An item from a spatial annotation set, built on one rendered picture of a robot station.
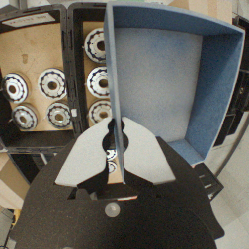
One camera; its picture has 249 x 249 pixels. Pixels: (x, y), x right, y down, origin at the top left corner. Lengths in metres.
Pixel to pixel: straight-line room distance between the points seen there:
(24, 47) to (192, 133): 0.51
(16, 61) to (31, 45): 0.07
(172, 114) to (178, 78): 0.06
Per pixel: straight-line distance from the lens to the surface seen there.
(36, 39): 0.46
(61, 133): 0.49
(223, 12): 0.62
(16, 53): 0.49
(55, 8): 0.34
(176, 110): 0.22
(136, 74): 0.17
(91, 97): 0.42
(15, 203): 1.08
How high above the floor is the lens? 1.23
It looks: 58 degrees down
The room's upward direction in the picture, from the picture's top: 160 degrees clockwise
